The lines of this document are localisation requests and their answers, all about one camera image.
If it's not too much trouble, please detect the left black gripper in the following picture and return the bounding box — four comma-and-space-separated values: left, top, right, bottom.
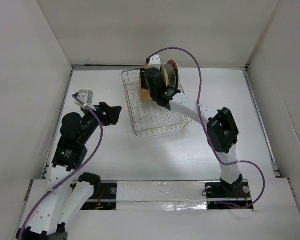
79, 101, 121, 145

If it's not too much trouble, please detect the orange bamboo square plate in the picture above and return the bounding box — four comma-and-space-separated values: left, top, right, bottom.
139, 63, 152, 103

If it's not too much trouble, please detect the teal flower plate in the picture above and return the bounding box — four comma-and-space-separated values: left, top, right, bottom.
164, 63, 178, 88

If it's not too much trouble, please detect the red and blue floral plate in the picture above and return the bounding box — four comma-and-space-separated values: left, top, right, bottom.
167, 59, 180, 89

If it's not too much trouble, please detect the beige bird pattern plate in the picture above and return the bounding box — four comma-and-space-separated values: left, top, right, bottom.
161, 64, 169, 86

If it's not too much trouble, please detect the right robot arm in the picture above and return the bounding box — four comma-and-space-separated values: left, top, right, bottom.
140, 68, 243, 197

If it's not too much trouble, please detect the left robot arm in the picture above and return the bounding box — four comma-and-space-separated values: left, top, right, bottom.
16, 102, 122, 240

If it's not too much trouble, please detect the white foam front strip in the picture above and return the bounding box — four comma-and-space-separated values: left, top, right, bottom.
116, 181, 207, 211

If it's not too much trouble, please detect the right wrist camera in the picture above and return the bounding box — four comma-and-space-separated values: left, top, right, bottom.
146, 54, 162, 70

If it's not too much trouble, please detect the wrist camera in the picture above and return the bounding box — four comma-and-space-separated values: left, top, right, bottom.
146, 54, 162, 70
74, 89, 95, 110

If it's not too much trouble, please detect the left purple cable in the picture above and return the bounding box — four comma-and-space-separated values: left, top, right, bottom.
16, 96, 104, 238

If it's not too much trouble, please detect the purple cable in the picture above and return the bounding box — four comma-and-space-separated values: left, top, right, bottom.
149, 46, 266, 210
16, 96, 104, 238

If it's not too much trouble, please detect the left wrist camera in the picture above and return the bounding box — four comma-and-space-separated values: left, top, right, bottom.
74, 89, 95, 110

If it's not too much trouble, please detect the wire dish rack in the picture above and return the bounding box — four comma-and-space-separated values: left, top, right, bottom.
121, 68, 192, 138

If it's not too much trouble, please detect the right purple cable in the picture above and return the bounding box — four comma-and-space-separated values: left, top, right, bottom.
149, 46, 266, 210

